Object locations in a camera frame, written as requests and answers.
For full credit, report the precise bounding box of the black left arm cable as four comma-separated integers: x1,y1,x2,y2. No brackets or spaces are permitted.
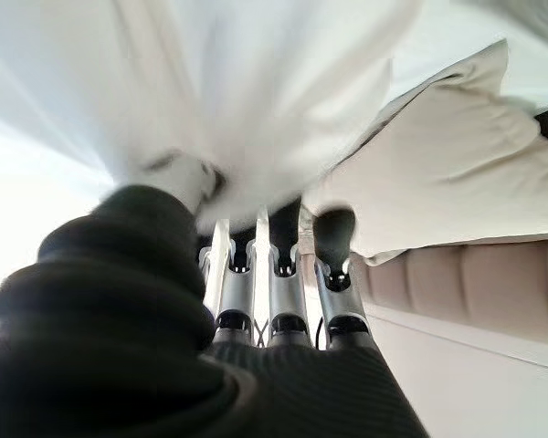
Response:
313,314,326,353

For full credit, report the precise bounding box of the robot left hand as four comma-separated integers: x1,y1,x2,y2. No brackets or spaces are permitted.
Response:
0,150,435,438

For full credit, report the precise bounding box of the white duvet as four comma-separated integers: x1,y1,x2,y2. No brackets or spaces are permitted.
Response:
0,0,422,235

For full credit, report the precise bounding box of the white bed sheet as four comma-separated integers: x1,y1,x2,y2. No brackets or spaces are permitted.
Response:
390,0,548,116

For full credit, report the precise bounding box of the beige pillow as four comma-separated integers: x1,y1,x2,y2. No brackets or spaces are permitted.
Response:
304,38,548,269

